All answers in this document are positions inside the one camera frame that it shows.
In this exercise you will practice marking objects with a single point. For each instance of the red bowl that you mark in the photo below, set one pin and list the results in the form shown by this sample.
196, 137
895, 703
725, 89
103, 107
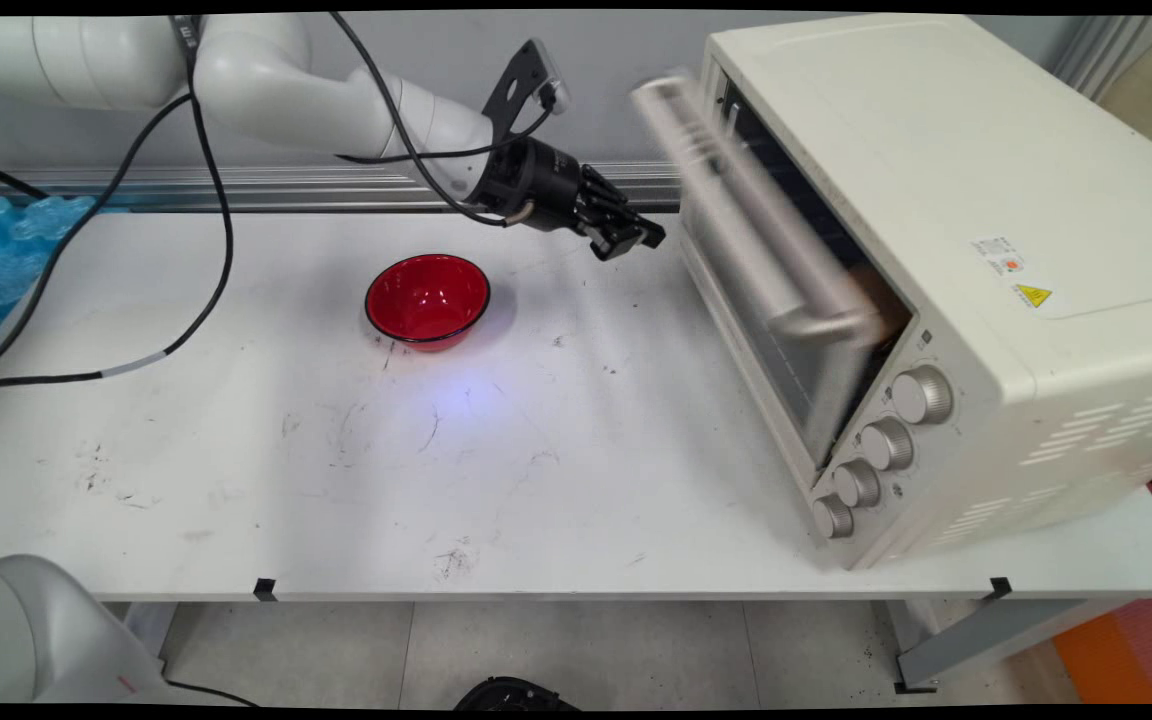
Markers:
426, 300

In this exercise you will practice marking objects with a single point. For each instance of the grey ribbed column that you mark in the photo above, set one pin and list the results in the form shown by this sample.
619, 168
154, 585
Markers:
1096, 50

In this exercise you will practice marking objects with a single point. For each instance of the black round floor object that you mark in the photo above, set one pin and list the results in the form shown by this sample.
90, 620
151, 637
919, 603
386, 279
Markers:
511, 694

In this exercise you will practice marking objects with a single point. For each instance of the brown toast slice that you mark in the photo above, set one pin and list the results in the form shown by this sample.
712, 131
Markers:
886, 300

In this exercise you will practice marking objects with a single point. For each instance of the aluminium rail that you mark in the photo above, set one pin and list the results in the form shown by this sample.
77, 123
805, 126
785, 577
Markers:
336, 190

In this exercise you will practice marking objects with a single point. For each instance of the black tape clip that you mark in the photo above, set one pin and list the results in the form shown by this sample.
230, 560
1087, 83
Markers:
1000, 588
264, 589

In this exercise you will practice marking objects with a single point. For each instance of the yellow warning sticker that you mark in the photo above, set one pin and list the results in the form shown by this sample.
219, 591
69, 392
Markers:
1032, 295

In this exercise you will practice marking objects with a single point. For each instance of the orange floor board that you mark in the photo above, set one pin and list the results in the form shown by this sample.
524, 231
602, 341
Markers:
1116, 655

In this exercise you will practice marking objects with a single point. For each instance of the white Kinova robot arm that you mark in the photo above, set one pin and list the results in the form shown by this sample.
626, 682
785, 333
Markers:
276, 80

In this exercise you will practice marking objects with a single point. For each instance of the cream toaster oven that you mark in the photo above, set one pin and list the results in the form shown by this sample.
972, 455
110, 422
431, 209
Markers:
936, 180

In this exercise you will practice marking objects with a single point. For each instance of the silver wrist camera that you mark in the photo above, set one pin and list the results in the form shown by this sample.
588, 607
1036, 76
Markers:
554, 85

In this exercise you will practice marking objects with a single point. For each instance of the grey table leg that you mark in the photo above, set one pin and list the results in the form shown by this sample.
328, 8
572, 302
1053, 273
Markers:
996, 630

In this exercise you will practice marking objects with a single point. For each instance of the large silver oven knob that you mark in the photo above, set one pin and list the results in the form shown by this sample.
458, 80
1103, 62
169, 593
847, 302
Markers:
921, 395

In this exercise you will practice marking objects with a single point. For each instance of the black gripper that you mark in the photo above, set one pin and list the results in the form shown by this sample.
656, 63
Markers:
541, 185

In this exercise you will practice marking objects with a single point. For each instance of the cream glass oven door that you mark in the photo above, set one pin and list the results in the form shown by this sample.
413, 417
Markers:
766, 300

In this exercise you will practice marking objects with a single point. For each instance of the white label sticker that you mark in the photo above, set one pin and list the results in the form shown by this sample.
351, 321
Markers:
998, 254

